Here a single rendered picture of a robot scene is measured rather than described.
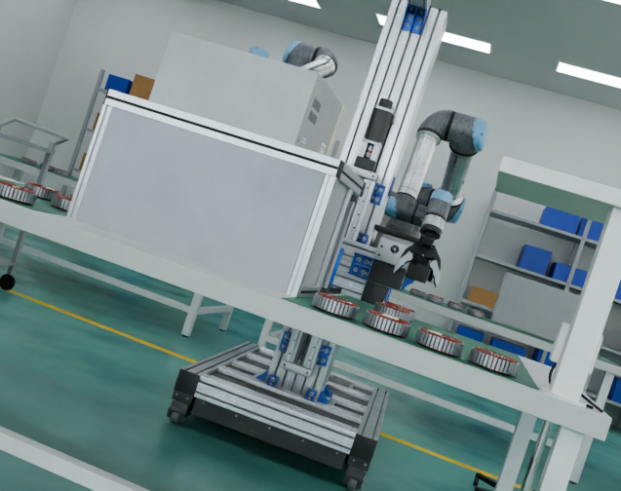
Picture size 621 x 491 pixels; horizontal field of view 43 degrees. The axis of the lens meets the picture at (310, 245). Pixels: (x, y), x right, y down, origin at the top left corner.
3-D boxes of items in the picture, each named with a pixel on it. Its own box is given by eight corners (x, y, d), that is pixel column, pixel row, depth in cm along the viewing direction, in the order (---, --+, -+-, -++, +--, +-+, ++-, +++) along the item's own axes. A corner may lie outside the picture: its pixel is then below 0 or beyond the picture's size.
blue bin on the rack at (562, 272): (546, 278, 859) (552, 262, 859) (579, 288, 852) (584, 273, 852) (551, 278, 817) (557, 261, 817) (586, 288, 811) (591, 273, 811)
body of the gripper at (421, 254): (429, 271, 266) (439, 241, 271) (433, 260, 258) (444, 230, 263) (407, 264, 267) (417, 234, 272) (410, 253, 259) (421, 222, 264)
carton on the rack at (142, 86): (140, 104, 971) (148, 82, 971) (172, 114, 964) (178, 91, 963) (128, 96, 932) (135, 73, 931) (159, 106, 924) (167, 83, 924)
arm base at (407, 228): (385, 229, 338) (393, 207, 337) (419, 240, 335) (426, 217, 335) (383, 227, 323) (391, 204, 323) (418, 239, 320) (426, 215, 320)
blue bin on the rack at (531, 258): (515, 268, 867) (523, 245, 866) (540, 276, 862) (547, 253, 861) (518, 267, 825) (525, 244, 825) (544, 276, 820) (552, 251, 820)
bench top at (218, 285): (0, 188, 308) (4, 176, 308) (557, 384, 261) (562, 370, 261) (-225, 140, 210) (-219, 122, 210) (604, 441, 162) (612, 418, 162)
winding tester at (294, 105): (197, 130, 251) (217, 68, 251) (324, 169, 242) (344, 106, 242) (146, 100, 213) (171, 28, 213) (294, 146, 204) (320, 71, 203)
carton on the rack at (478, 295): (467, 299, 876) (472, 284, 876) (498, 310, 868) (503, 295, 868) (467, 300, 837) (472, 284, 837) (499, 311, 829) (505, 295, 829)
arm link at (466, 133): (429, 201, 336) (455, 103, 294) (463, 211, 333) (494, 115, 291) (421, 220, 329) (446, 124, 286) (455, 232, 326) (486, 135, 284)
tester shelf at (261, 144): (166, 134, 256) (170, 122, 256) (362, 197, 242) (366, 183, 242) (102, 103, 213) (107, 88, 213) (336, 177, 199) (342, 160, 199)
